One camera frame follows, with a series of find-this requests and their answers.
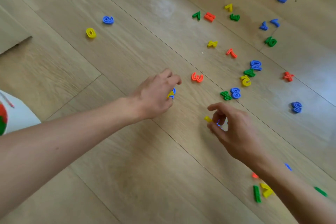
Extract person's left hand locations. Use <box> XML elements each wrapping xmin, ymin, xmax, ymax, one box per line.
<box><xmin>130</xmin><ymin>68</ymin><xmax>182</xmax><ymax>121</ymax></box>

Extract person's right hand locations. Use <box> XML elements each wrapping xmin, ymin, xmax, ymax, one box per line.
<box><xmin>207</xmin><ymin>102</ymin><xmax>265</xmax><ymax>164</ymax></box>

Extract person's right forearm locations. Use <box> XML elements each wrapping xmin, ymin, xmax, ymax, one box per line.
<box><xmin>247</xmin><ymin>150</ymin><xmax>336</xmax><ymax>224</ymax></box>

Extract person's left forearm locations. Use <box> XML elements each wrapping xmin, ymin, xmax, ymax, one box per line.
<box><xmin>0</xmin><ymin>96</ymin><xmax>139</xmax><ymax>219</ymax></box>

